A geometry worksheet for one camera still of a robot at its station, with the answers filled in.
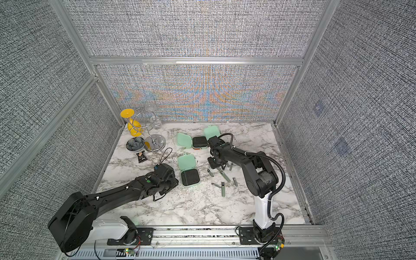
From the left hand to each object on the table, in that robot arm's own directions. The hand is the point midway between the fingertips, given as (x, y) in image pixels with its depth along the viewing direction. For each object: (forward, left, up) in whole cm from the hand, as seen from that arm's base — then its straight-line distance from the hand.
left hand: (181, 181), depth 86 cm
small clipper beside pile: (0, -30, -4) cm, 30 cm away
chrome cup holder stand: (+29, +21, -3) cm, 36 cm away
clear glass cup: (+53, +27, -3) cm, 59 cm away
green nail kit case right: (+36, -19, -1) cm, 40 cm away
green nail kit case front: (+5, -5, -3) cm, 8 cm away
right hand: (+14, -19, -2) cm, 24 cm away
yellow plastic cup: (+30, +28, +11) cm, 42 cm away
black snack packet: (+18, +26, -3) cm, 31 cm away
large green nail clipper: (+4, -25, -4) cm, 25 cm away
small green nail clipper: (+7, -16, -5) cm, 18 cm away
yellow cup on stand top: (+33, +29, +20) cm, 48 cm away
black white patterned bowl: (+29, +32, -3) cm, 43 cm away
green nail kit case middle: (+29, -2, -3) cm, 29 cm away
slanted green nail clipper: (+10, -29, -5) cm, 31 cm away
